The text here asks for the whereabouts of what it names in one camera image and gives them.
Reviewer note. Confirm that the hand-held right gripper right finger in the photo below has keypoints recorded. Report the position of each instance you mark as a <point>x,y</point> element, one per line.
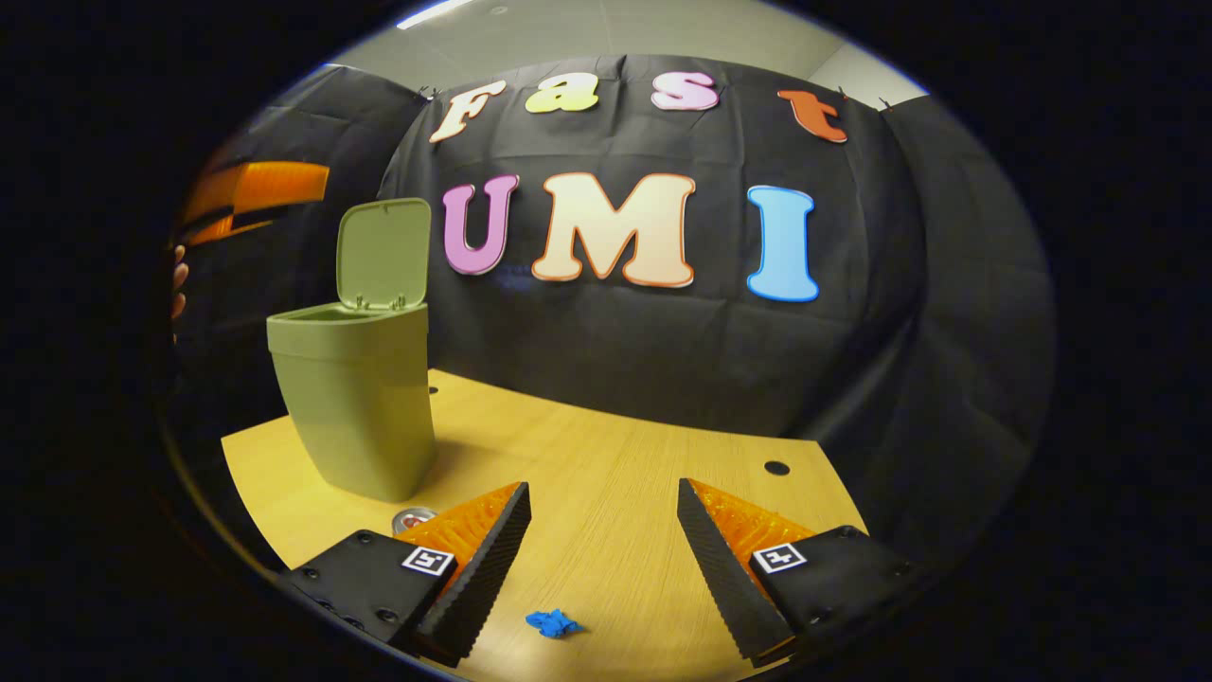
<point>724,583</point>

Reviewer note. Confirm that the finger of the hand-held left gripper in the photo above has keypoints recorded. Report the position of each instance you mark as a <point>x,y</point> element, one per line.
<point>227,232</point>
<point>279,185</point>

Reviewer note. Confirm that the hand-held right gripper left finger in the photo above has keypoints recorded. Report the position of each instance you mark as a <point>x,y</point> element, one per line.
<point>483,583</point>

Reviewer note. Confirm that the blue paper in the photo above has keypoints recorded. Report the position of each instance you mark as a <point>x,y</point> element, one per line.
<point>552,622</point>

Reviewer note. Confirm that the red pop can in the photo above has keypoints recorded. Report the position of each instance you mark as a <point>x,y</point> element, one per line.
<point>414,520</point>

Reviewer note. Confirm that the green desktop garbage bin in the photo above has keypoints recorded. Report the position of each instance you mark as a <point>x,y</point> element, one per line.
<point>360,407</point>

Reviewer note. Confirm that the wooden desktop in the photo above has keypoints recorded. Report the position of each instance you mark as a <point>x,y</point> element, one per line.
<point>606,474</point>

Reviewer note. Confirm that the ceiling light panel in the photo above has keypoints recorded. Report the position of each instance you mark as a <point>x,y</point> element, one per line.
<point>431,12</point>

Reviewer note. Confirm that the black backdrop cloth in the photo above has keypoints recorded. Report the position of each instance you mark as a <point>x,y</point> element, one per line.
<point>852,332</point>

